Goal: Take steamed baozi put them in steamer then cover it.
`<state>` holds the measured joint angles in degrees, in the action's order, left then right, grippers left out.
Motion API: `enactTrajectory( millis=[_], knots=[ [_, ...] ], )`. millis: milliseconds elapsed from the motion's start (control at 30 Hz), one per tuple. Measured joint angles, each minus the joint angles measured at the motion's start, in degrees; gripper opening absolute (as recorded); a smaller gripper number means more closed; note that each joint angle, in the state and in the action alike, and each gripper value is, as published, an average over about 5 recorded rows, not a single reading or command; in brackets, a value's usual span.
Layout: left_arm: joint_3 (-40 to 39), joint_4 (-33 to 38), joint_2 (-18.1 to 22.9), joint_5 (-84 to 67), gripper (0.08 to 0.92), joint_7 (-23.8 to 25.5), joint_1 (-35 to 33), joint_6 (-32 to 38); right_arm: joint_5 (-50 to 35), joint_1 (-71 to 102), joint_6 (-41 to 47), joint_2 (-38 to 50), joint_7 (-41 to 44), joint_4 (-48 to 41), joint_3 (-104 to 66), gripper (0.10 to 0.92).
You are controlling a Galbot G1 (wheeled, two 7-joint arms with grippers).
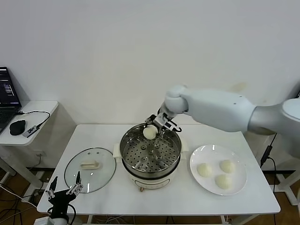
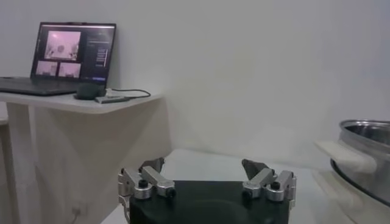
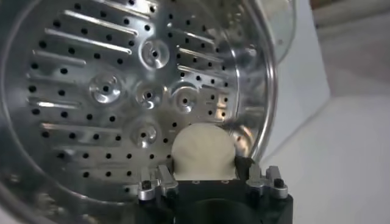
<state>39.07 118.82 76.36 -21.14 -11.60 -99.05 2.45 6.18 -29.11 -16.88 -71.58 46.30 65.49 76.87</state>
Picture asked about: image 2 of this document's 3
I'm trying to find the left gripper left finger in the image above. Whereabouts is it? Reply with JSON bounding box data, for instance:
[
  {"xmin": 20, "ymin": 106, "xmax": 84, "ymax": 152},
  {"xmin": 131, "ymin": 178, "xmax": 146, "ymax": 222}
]
[{"xmin": 118, "ymin": 157, "xmax": 177, "ymax": 201}]

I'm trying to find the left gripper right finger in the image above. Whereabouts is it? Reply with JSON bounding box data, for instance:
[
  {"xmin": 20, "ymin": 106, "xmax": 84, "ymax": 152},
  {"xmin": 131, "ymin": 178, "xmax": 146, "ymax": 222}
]
[{"xmin": 241, "ymin": 158, "xmax": 297, "ymax": 203}]

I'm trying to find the stainless steel steamer basket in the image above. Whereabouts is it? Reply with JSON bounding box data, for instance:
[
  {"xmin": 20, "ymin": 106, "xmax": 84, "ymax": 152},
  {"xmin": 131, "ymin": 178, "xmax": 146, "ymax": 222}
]
[{"xmin": 330, "ymin": 119, "xmax": 390, "ymax": 208}]

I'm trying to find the white electric cooking pot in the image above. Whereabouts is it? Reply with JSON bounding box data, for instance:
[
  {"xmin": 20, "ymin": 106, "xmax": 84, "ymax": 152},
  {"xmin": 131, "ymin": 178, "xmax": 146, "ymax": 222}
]
[{"xmin": 312, "ymin": 140, "xmax": 390, "ymax": 224}]

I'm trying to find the grey usb hub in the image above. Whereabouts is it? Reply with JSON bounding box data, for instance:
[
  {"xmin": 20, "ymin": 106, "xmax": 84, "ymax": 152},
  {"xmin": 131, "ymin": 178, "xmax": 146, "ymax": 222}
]
[{"xmin": 94, "ymin": 94, "xmax": 131, "ymax": 104}]

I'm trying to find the white side table with mouse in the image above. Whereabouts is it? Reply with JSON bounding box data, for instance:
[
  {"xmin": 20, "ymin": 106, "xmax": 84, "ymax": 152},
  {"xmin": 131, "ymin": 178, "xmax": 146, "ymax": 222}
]
[{"xmin": 0, "ymin": 91, "xmax": 171, "ymax": 224}]

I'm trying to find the black computer mouse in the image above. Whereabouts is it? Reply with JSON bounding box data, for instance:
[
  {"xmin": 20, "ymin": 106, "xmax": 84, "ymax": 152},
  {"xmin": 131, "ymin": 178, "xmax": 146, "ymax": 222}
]
[{"xmin": 74, "ymin": 82, "xmax": 107, "ymax": 100}]

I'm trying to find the black laptop with dark screen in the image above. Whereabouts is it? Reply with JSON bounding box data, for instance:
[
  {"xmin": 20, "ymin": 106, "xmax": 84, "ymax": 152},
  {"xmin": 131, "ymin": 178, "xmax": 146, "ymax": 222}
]
[{"xmin": 0, "ymin": 21, "xmax": 117, "ymax": 97}]

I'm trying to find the black usb cable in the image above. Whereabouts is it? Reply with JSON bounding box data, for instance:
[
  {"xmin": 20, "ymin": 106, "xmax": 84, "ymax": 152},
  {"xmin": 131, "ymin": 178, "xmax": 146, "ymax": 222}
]
[{"xmin": 105, "ymin": 88, "xmax": 152, "ymax": 100}]

